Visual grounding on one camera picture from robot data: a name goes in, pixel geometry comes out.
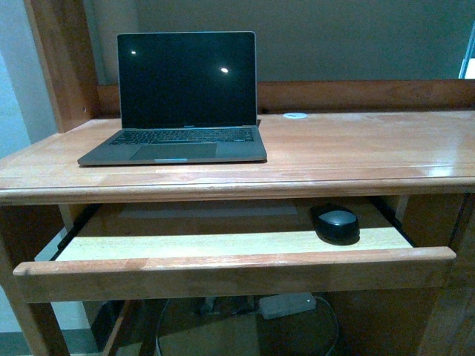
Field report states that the black drawer slide rail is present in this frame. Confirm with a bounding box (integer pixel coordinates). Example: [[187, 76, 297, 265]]
[[368, 197, 416, 248], [50, 204, 101, 261]]

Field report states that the wooden keyboard tray drawer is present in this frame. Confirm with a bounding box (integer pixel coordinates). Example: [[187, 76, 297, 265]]
[[13, 197, 456, 303]]

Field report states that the wooden desk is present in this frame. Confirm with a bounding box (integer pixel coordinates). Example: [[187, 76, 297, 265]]
[[0, 0, 475, 356]]

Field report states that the white power adapter brick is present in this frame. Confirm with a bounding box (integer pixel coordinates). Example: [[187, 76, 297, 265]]
[[259, 292, 316, 320]]

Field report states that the white cable grommet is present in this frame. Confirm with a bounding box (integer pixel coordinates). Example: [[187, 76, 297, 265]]
[[283, 113, 307, 119]]

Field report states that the black left drawer slide rail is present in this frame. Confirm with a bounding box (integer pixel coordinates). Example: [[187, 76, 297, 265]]
[[50, 204, 101, 261]]

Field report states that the grey open laptop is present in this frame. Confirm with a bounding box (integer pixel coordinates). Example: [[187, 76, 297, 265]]
[[78, 31, 267, 167]]

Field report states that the black grey wireless mouse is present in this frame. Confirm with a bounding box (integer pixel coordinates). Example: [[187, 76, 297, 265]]
[[309, 204, 360, 245]]

